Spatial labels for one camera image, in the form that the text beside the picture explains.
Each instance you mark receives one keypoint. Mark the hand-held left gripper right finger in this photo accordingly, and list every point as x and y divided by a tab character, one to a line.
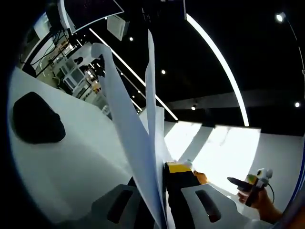
183	181

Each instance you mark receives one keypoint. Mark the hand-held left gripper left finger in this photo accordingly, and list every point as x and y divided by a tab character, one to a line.
114	205

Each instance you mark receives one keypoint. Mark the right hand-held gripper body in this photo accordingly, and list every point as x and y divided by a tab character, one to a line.
263	176

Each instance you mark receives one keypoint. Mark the stack of white printing papers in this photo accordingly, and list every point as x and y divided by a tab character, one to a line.
124	114

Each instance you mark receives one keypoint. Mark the person's right hand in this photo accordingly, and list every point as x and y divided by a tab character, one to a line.
263	200

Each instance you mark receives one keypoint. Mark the orange bag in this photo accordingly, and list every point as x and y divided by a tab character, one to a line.
200	177

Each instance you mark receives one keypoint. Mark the white plastic container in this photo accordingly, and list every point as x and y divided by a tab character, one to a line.
188	163

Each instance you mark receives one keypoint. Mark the large bright window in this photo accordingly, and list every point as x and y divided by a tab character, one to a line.
226	155

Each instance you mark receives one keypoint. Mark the narrow bright window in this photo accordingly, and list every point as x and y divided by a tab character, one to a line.
183	138

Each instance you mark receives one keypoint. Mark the clear drinking glass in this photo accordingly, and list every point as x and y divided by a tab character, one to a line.
106	110

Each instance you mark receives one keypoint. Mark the black pouch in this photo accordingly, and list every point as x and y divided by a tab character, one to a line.
38	119

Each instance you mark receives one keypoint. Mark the ceiling light strip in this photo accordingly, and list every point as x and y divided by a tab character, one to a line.
133	74
221	62

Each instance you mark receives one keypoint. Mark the white office chair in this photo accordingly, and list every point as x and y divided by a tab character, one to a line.
74	78

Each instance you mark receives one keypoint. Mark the ceiling air conditioner unit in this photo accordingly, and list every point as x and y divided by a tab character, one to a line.
116	26

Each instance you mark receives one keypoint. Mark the dark hanging sign panel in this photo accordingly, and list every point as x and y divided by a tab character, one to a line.
164	9

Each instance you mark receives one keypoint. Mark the hanging dark display screen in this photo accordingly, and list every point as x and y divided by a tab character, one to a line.
95	12

